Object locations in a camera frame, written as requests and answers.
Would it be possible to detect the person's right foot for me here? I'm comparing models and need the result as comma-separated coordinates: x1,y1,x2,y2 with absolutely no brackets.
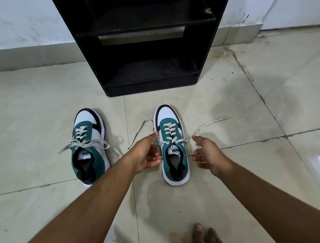
191,223,223,243

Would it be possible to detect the green white black sneaker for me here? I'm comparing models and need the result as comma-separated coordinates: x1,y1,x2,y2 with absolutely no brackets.
72,108,111,188
153,104,190,187

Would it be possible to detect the person's left hand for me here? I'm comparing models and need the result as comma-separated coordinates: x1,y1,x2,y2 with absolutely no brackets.
124,131,163,176

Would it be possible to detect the person's right forearm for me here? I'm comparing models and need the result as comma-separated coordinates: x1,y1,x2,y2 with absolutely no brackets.
217,161,320,243

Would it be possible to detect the person's left forearm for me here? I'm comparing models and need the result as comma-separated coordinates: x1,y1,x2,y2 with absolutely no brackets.
28,153,137,243

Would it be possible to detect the white shoelace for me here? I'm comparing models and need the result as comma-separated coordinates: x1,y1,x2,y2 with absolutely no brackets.
58,126,124,157
127,116,232,151

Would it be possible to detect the black wooden shoe rack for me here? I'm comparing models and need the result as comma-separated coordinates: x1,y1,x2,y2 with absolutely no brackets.
52,0,228,97

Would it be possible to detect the person's right hand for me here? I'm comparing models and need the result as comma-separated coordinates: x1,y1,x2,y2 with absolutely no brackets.
191,135,236,176

